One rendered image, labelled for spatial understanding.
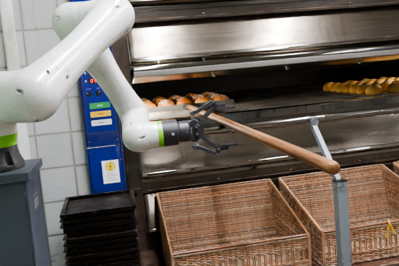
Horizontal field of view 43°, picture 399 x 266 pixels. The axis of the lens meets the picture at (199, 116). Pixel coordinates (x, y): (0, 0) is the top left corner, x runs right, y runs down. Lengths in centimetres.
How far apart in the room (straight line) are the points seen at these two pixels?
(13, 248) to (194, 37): 135
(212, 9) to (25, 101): 134
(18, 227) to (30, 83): 37
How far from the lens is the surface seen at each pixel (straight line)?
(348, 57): 242
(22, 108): 123
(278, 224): 242
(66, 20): 160
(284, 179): 247
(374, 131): 268
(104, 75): 171
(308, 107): 251
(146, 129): 174
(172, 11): 235
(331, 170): 110
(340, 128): 261
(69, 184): 237
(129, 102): 180
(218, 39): 237
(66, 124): 232
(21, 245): 137
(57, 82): 126
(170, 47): 232
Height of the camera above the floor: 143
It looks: 6 degrees down
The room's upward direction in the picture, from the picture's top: 5 degrees counter-clockwise
